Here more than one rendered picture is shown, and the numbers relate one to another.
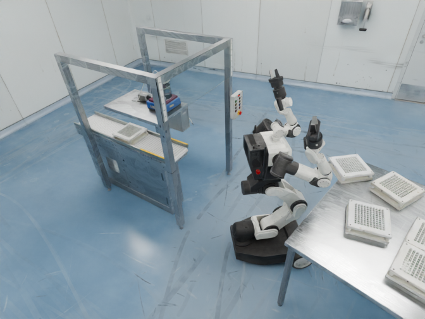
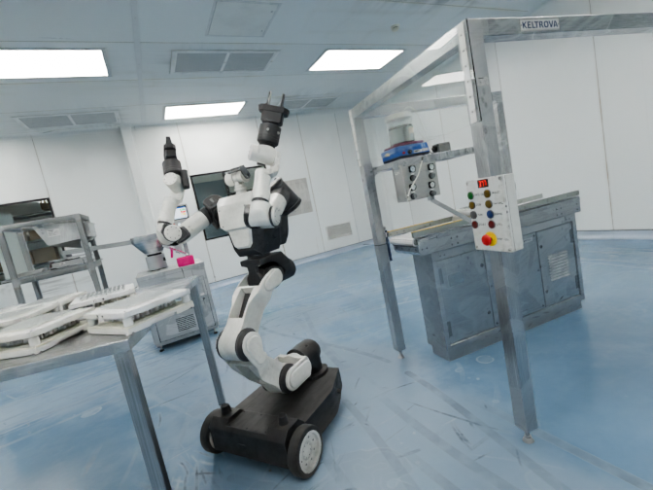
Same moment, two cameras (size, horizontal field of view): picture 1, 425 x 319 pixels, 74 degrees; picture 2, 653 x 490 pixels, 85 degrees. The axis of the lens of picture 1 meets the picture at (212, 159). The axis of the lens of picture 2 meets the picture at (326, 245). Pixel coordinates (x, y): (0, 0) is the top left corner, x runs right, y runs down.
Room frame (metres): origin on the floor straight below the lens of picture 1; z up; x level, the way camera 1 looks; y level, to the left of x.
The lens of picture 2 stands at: (2.94, -1.64, 1.10)
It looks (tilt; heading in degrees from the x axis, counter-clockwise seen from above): 7 degrees down; 127
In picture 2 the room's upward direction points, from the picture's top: 12 degrees counter-clockwise
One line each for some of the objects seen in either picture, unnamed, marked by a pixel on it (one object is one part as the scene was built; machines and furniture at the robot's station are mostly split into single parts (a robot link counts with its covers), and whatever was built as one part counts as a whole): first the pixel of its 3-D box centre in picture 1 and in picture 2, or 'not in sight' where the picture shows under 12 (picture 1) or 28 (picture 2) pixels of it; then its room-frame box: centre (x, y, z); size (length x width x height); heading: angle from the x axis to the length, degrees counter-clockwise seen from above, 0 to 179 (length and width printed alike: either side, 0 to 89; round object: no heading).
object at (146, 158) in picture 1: (128, 140); (489, 224); (2.43, 0.85, 0.75); 1.30 x 0.29 x 0.10; 55
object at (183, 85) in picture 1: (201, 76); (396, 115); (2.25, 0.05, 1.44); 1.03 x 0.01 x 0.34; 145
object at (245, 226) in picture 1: (266, 232); (285, 391); (1.61, -0.46, 0.19); 0.64 x 0.52 x 0.33; 95
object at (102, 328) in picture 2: (348, 170); (142, 316); (1.67, -1.07, 0.84); 0.24 x 0.24 x 0.02; 5
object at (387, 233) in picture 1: (369, 217); (104, 295); (1.16, -0.97, 0.89); 0.25 x 0.24 x 0.02; 156
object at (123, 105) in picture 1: (145, 106); (428, 159); (2.20, 0.55, 1.22); 0.62 x 0.38 x 0.04; 55
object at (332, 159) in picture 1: (350, 165); (138, 302); (1.67, -1.07, 0.89); 0.25 x 0.24 x 0.02; 95
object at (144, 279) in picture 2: not in sight; (179, 301); (-0.57, 0.34, 0.38); 0.63 x 0.57 x 0.76; 62
